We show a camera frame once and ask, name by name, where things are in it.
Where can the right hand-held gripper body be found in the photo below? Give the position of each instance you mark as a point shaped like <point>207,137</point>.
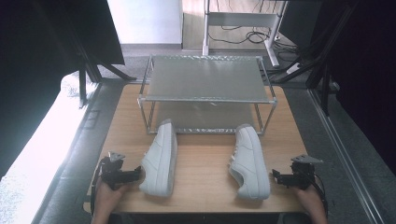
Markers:
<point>303,175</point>

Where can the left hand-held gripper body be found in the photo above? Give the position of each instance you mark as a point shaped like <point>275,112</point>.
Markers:
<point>112,174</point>

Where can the white sneaker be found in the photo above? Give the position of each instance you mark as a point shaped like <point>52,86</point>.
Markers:
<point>160,161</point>
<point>249,161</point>

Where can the metal shoe rack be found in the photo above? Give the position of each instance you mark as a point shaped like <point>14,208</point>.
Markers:
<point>205,79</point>

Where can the person's right hand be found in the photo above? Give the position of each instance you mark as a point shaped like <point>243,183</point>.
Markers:
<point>308,199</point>

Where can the person's left hand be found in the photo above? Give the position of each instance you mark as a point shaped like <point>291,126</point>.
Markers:
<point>107,199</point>

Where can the white power strip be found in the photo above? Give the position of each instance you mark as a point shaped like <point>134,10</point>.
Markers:
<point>293,68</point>

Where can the black metal stand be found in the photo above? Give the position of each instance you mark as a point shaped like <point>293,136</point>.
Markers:
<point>314,62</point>
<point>93,70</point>

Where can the dark curtain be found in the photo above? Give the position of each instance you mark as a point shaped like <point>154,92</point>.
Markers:
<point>367,77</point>
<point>37,62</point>

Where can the aluminium floor rail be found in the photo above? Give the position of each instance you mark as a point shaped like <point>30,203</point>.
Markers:
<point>342,146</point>

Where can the white desk frame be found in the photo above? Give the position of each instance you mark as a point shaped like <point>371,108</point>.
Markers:
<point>238,19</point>

